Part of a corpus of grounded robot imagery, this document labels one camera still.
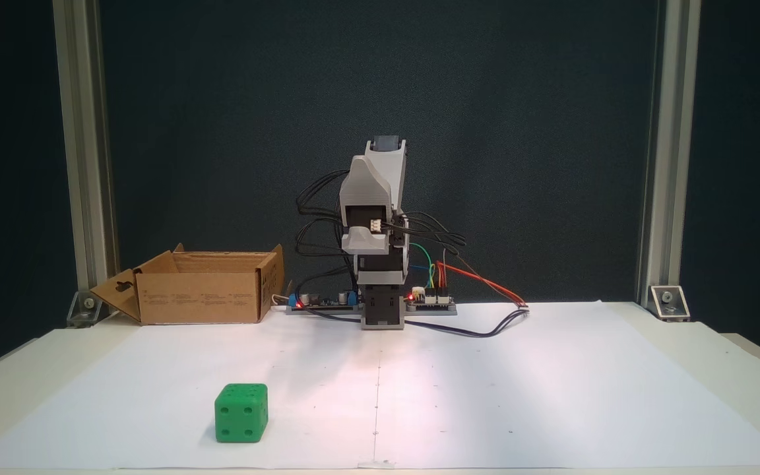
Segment green jumper wire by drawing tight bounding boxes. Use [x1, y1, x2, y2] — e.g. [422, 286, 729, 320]
[409, 243, 436, 291]

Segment black arm motor cables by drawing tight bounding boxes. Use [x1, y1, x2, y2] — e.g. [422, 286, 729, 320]
[295, 168, 468, 294]

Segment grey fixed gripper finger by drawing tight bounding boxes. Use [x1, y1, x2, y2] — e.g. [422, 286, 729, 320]
[340, 156, 393, 199]

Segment motor driver circuit board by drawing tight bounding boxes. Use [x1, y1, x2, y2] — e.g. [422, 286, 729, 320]
[405, 288, 458, 315]

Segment large white paper sheet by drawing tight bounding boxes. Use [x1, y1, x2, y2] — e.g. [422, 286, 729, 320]
[0, 300, 760, 471]

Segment red and orange wires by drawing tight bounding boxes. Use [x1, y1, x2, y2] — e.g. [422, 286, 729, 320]
[437, 260, 528, 308]

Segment blue power circuit board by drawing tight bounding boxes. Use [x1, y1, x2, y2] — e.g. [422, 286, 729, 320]
[286, 289, 361, 315]

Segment metal corner bracket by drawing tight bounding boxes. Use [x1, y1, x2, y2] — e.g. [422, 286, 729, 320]
[66, 289, 105, 329]
[649, 284, 691, 323]

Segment black power cable pair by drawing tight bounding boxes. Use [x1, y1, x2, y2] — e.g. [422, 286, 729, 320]
[298, 290, 530, 338]

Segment green dice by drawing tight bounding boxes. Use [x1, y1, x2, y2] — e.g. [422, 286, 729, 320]
[214, 383, 269, 443]

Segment brown cardboard box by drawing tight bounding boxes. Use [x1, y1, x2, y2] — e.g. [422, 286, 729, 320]
[90, 243, 286, 325]

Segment aluminium frame post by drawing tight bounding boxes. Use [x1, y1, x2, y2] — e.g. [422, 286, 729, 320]
[52, 0, 119, 294]
[636, 0, 702, 305]

